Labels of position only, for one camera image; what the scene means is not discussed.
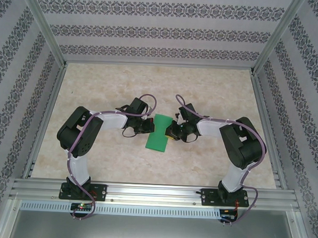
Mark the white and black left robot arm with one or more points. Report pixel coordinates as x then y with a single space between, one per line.
110 121

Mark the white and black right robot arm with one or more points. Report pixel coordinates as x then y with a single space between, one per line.
214 128

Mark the grey metal sheet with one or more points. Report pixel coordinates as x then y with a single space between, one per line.
153 233

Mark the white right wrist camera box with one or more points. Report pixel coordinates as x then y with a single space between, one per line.
177 117

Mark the aluminium mounting rail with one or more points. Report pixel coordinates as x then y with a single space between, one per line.
155 193

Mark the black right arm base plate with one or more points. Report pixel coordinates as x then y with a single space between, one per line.
208 197

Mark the aluminium table side rail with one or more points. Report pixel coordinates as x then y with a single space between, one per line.
261 103
53 92

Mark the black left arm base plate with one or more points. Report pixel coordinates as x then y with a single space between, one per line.
100 190

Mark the aluminium frame post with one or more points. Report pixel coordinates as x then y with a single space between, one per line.
45 25
275 37

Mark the aluminium frame leg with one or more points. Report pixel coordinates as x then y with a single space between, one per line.
5 217
301 233

